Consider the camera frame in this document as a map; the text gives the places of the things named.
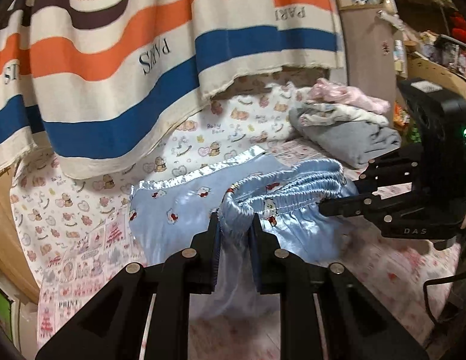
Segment light blue satin pants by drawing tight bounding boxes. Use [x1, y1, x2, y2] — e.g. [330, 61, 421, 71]
[129, 146, 357, 320]

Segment grey folded blanket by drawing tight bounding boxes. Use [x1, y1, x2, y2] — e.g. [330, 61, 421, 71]
[289, 108, 401, 169]

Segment pink patterned bed sheet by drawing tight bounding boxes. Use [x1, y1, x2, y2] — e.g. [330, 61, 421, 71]
[35, 136, 463, 360]

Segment white printed folded garment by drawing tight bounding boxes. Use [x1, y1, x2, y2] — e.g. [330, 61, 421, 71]
[298, 102, 389, 127]

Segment pink folded garment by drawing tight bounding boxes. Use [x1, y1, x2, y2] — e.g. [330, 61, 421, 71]
[307, 78, 390, 115]

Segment brown wooden cabinet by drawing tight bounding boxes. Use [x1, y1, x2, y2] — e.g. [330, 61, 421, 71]
[336, 0, 402, 119]

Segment white bear print quilt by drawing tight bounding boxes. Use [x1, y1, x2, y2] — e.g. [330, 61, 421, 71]
[10, 71, 318, 284]

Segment green storage box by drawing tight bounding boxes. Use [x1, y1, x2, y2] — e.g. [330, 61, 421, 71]
[0, 289, 12, 340]

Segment striped hanging blanket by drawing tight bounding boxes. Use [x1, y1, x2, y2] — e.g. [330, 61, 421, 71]
[0, 0, 344, 179]

